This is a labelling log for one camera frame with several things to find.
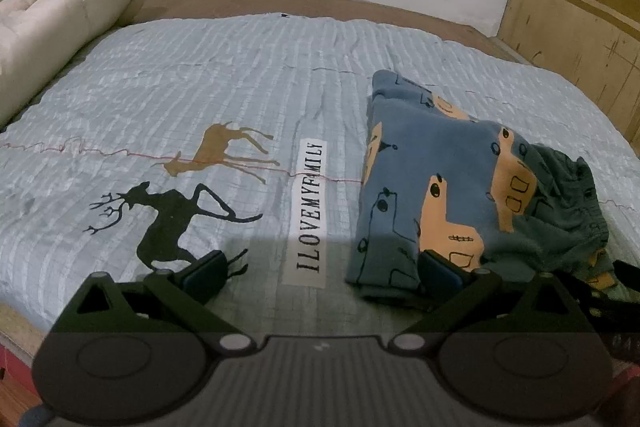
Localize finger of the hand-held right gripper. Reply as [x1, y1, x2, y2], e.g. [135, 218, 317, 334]
[552, 271, 623, 325]

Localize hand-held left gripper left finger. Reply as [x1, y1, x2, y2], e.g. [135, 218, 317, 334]
[46, 250, 255, 356]

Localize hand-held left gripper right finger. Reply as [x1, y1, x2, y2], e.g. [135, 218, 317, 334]
[394, 250, 600, 356]

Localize blue pants with orange cars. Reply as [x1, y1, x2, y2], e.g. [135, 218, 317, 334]
[345, 69, 627, 310]

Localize light blue printed blanket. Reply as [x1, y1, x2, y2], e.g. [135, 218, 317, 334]
[0, 14, 640, 344]

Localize brown bed mat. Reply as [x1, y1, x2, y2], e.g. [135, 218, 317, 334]
[117, 0, 526, 62]

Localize rolled cream comforter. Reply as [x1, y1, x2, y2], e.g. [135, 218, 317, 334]
[0, 0, 151, 128]

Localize red bed frame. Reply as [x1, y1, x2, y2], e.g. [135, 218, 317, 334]
[0, 336, 34, 380]

